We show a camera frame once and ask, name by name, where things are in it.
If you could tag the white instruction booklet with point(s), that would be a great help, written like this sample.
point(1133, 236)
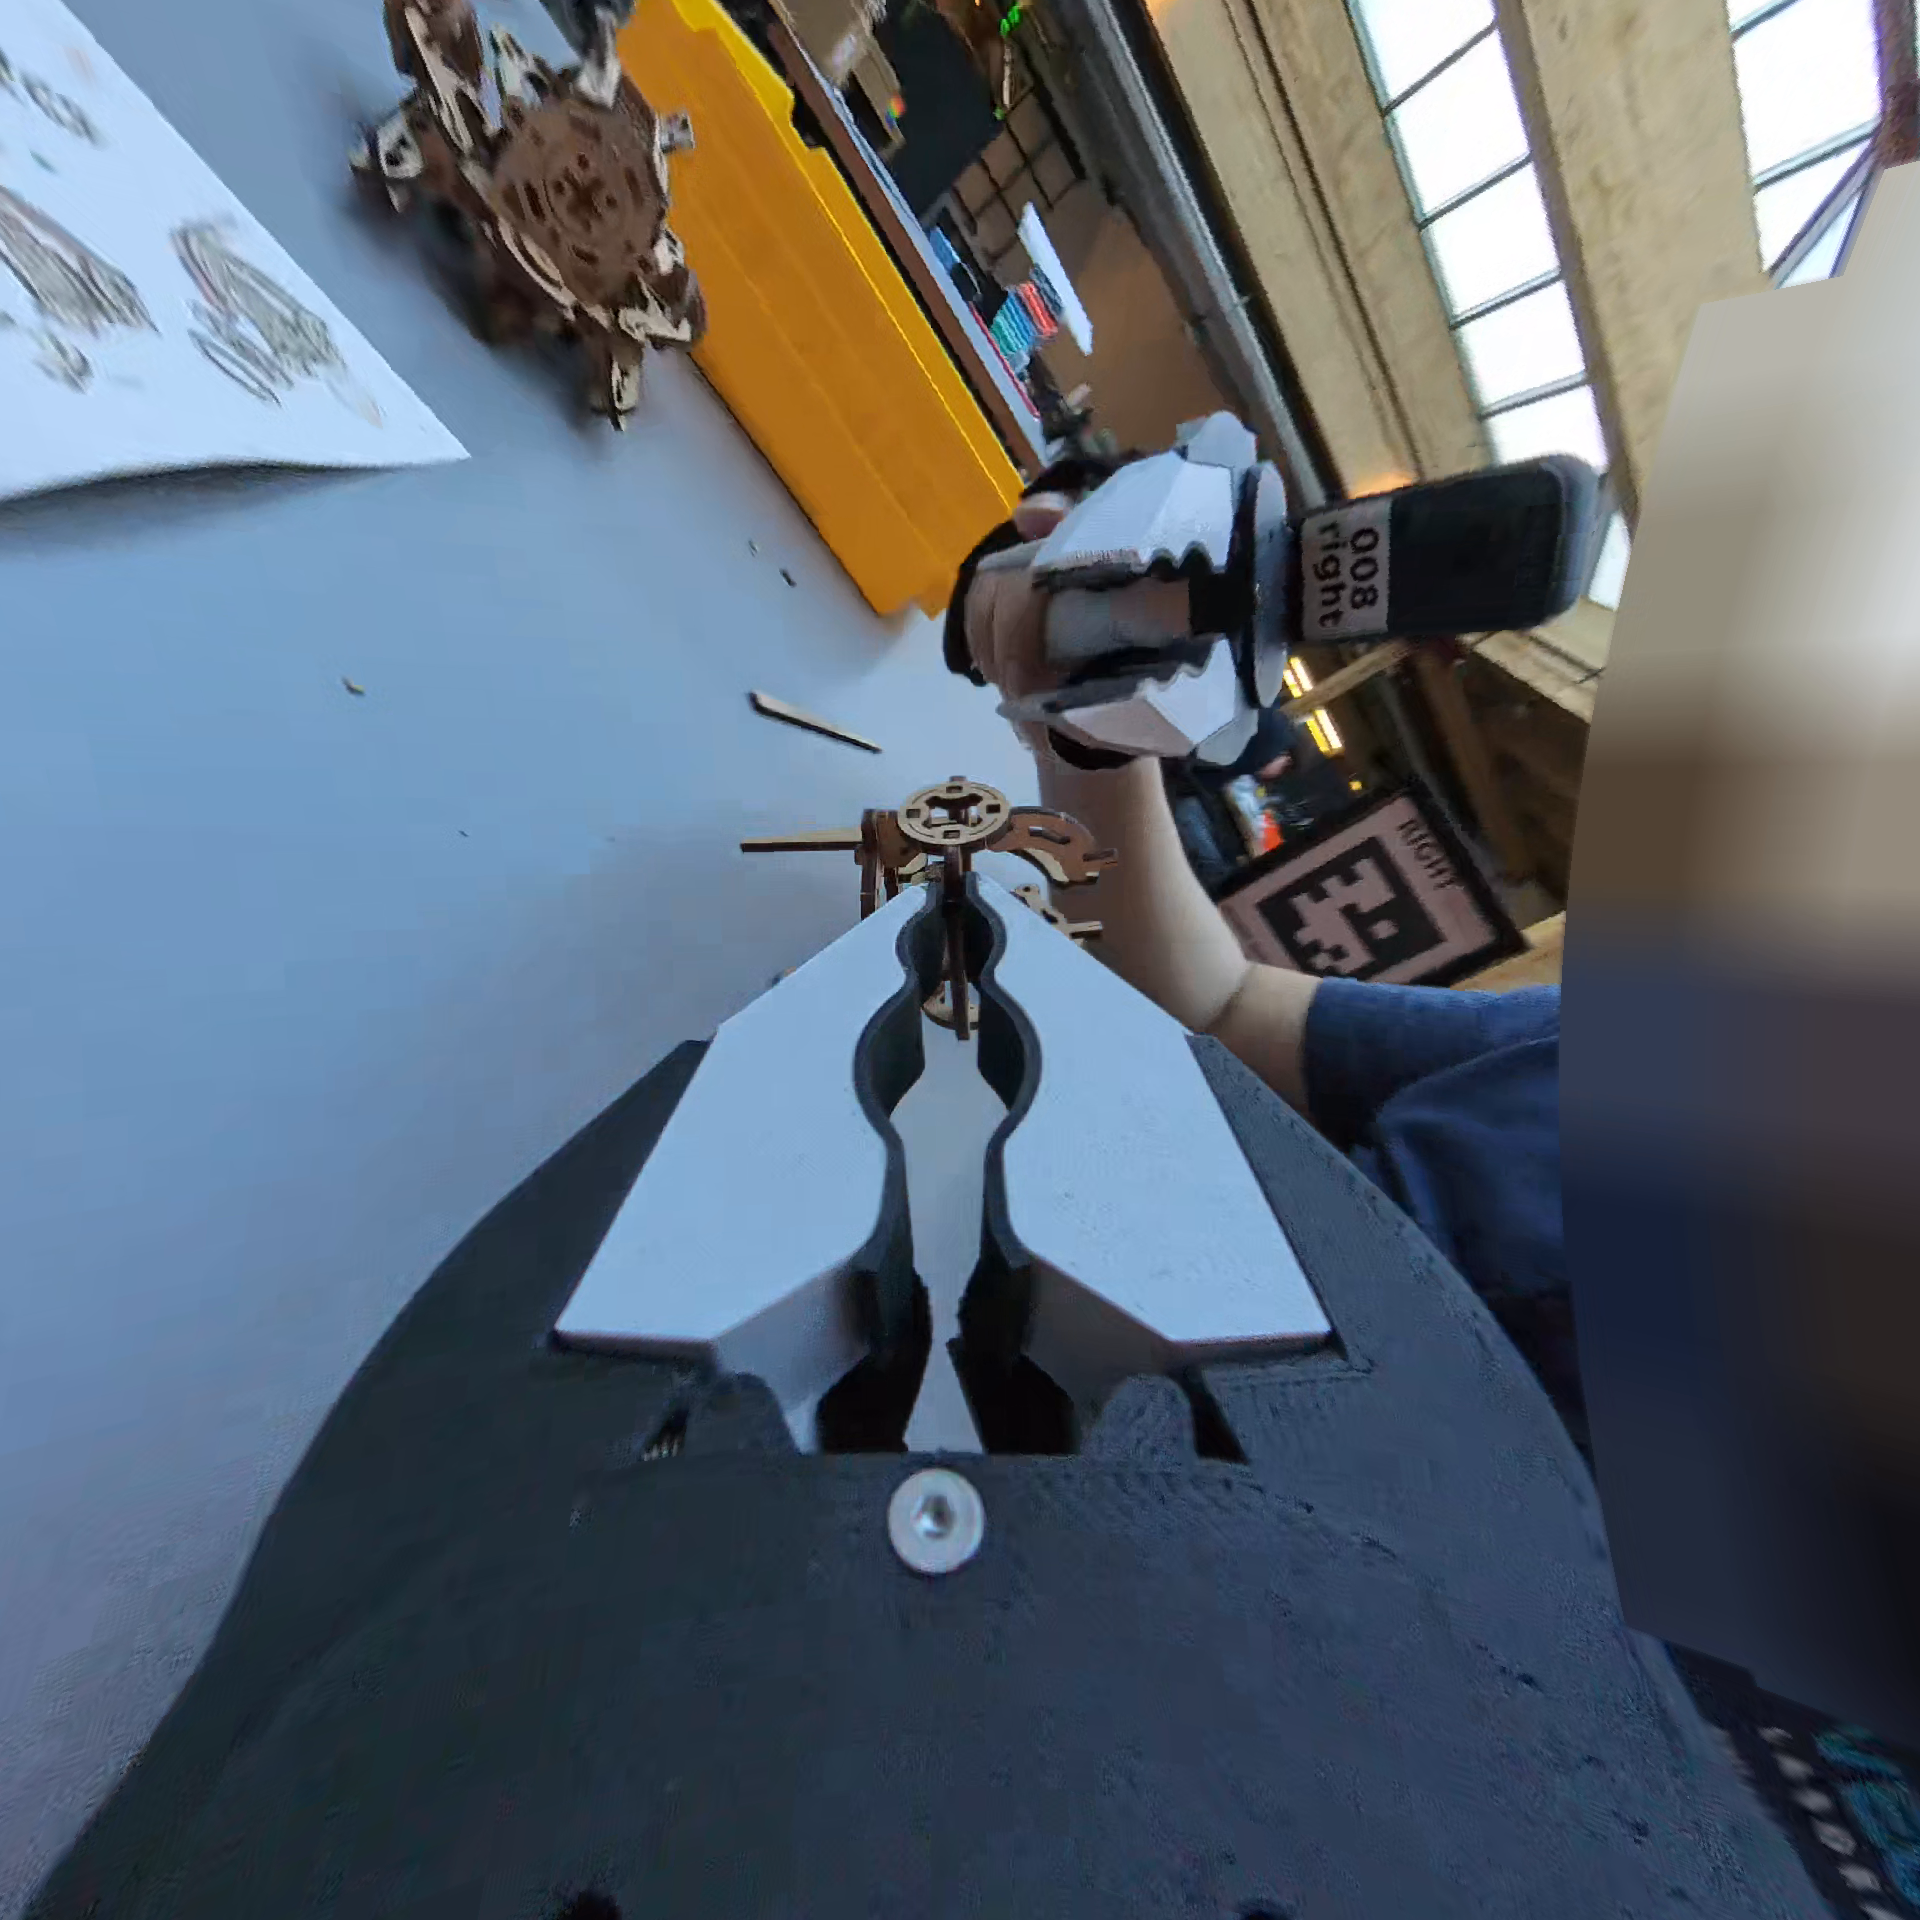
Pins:
point(149, 389)

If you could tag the framed black-white marker sign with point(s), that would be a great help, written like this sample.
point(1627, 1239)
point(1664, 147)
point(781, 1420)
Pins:
point(1348, 915)

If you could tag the person's right forearm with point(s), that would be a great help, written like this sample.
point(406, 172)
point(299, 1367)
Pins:
point(1162, 915)

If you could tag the teal patterned black cloth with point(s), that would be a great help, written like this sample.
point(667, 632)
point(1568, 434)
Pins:
point(1844, 1800)

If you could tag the stack of colourful folders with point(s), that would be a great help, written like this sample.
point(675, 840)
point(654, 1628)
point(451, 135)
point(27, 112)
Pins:
point(1026, 323)

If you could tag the yellow plastic bin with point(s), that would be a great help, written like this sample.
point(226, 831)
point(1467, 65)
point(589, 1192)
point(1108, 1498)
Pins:
point(840, 345)

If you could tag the thin wooden stick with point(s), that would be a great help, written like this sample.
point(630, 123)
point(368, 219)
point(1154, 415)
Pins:
point(810, 721)

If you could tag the person's right hand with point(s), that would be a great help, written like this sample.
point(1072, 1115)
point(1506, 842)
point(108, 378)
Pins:
point(1002, 616)

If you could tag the large wooden gear model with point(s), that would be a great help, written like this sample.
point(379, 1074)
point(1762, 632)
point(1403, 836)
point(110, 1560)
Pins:
point(556, 195)

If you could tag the glass roof window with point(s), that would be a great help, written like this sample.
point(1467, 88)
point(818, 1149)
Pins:
point(1499, 224)

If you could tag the white sign board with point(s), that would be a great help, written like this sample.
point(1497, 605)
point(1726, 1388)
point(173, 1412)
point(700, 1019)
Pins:
point(1054, 271)

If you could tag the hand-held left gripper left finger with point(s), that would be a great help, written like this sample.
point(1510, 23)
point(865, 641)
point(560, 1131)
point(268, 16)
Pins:
point(734, 1201)

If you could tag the wooden gyroscope model assembly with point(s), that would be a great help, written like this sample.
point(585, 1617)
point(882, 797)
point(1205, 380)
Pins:
point(885, 855)

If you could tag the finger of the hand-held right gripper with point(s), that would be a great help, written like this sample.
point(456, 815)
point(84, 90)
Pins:
point(1154, 504)
point(1170, 704)

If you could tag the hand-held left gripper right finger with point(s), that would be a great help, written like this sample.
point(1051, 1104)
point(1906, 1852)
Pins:
point(1154, 1201)

